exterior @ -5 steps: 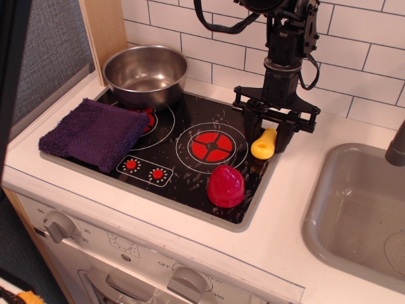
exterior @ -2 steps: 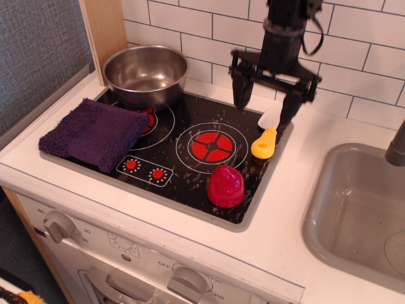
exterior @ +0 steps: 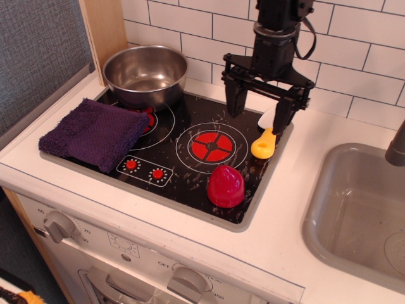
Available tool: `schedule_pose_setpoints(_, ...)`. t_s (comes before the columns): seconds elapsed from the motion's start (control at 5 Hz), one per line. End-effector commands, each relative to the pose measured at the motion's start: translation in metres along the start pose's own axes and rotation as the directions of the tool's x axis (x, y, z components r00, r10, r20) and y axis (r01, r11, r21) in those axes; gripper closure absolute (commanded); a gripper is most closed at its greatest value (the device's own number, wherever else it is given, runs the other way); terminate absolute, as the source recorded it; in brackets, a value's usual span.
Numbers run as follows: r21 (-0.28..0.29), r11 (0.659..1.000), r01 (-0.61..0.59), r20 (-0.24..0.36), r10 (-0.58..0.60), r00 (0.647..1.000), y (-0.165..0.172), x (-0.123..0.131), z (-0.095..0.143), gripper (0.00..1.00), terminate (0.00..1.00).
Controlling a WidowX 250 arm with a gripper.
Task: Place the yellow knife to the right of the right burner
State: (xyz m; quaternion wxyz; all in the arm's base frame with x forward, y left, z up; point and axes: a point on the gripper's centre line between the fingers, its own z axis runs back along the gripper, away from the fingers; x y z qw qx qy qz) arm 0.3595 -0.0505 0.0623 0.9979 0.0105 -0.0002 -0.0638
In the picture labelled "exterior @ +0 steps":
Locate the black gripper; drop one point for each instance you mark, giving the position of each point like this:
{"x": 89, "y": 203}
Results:
{"x": 269, "y": 72}

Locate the stainless steel pot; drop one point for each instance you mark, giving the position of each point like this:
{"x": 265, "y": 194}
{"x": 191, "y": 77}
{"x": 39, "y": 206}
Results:
{"x": 147, "y": 76}

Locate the red toy strawberry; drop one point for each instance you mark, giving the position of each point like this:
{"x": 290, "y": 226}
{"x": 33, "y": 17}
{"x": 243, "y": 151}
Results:
{"x": 226, "y": 187}

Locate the grey sink basin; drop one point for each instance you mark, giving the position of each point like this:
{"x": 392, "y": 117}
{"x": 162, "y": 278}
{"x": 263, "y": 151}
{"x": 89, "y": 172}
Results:
{"x": 355, "y": 219}

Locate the purple folded cloth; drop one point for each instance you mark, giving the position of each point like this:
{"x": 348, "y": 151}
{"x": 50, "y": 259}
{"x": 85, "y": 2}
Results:
{"x": 95, "y": 133}

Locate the wooden side panel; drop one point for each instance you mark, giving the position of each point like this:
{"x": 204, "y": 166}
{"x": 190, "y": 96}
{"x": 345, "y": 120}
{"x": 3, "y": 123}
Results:
{"x": 105, "y": 29}

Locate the grey faucet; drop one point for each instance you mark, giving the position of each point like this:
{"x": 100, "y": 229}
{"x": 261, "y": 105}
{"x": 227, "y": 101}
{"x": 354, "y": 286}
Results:
{"x": 396, "y": 150}

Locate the grey left oven knob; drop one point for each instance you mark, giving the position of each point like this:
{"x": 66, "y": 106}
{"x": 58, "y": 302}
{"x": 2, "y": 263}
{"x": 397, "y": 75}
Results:
{"x": 58, "y": 226}

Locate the black toy stovetop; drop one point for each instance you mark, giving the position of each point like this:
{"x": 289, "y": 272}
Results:
{"x": 172, "y": 161}

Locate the grey right oven knob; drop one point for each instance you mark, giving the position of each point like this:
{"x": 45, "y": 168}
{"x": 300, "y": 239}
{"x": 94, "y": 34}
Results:
{"x": 188, "y": 284}

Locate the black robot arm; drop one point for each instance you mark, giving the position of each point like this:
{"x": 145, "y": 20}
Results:
{"x": 281, "y": 15}

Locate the white toy oven front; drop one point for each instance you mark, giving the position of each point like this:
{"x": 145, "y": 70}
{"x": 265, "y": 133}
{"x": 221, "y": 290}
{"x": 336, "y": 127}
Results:
{"x": 98, "y": 266}

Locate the yellow toy knife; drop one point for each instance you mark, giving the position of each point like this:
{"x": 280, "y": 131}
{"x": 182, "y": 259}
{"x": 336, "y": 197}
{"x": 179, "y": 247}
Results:
{"x": 264, "y": 146}

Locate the grey oven knob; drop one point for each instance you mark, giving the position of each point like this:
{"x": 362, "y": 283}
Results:
{"x": 188, "y": 284}
{"x": 58, "y": 226}

